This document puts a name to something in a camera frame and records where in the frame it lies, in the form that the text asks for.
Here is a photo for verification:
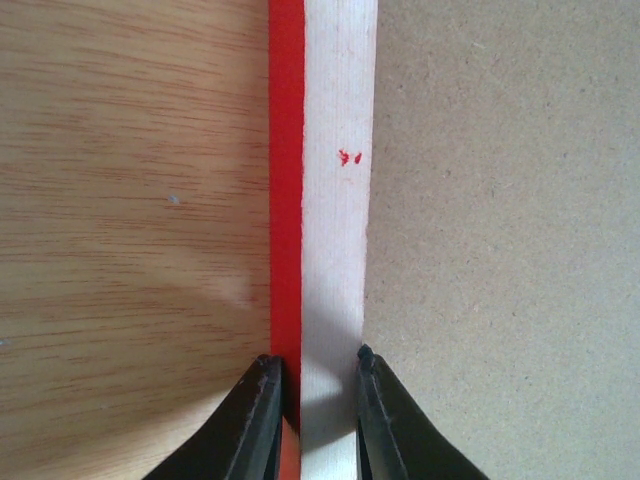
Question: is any red picture frame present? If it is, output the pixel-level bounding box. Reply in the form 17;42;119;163
267;0;640;480

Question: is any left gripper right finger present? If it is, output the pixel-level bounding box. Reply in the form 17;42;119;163
357;345;487;480

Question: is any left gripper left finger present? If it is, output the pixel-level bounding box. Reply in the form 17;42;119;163
146;354;283;480

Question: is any brown frame backing board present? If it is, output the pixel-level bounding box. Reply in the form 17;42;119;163
365;1;639;479

